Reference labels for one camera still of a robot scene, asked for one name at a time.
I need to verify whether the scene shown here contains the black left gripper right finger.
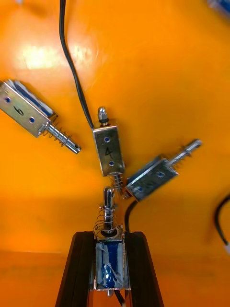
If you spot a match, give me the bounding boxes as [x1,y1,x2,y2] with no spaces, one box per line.
[124,231,165,307]

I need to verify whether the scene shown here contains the pile of metal solenoids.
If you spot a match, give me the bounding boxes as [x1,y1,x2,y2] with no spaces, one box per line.
[0,0,230,232]

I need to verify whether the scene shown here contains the yellow-orange plastic bin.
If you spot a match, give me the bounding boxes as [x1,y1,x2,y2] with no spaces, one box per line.
[0,0,230,307]

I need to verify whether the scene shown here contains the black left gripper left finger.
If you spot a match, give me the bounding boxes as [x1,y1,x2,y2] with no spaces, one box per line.
[55,231,97,307]

